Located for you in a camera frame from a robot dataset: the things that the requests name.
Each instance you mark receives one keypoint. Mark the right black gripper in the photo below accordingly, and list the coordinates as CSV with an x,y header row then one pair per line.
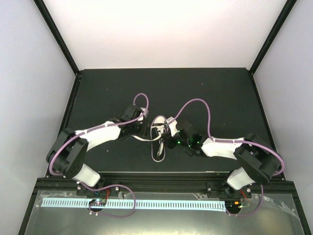
x,y
171,145

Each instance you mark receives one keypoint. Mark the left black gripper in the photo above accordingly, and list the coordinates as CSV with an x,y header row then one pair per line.
x,y
144,131

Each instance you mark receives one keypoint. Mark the black sneaker white sole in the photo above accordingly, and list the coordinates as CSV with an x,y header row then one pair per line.
x,y
159,120

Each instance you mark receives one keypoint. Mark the white shoelace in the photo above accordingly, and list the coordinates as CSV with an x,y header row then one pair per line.
x,y
157,144

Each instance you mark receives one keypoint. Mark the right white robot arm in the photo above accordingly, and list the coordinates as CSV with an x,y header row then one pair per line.
x,y
258,162

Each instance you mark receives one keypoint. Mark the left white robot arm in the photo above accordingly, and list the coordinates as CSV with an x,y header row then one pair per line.
x,y
67,156

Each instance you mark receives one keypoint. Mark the right small circuit board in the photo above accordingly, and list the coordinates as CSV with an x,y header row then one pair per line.
x,y
236,204

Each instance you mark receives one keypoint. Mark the small circuit board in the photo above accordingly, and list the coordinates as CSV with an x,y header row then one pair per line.
x,y
98,202
236,204

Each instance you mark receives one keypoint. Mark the left small circuit board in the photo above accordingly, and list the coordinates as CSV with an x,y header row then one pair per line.
x,y
98,202

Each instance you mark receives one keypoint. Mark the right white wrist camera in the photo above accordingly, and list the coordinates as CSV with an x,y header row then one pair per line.
x,y
171,124

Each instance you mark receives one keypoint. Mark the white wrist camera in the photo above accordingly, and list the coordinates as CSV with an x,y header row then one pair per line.
x,y
171,124
143,114

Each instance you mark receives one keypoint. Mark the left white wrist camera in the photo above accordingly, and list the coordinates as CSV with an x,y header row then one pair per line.
x,y
143,114

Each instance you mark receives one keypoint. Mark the white slotted cable duct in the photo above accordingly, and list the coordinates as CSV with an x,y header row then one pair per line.
x,y
140,204

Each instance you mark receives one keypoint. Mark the black aluminium mounting rail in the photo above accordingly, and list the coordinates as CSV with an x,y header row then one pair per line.
x,y
141,182

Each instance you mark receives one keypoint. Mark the left black frame post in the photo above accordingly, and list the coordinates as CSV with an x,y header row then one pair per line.
x,y
41,6

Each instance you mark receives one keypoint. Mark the black frame post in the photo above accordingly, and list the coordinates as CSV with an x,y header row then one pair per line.
x,y
283,15
41,6

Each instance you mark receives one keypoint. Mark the right black frame post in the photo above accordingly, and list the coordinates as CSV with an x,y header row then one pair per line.
x,y
283,15

